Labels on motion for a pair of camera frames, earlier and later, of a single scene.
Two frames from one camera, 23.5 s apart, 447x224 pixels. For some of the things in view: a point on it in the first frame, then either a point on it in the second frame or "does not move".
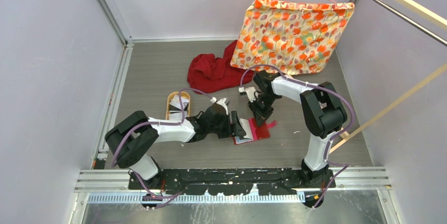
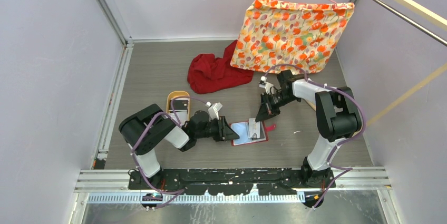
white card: x=175 y=102 to x=182 y=116
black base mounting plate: x=232 y=182 does not move
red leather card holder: x=253 y=131 does not move
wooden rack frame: x=401 y=0 does not move
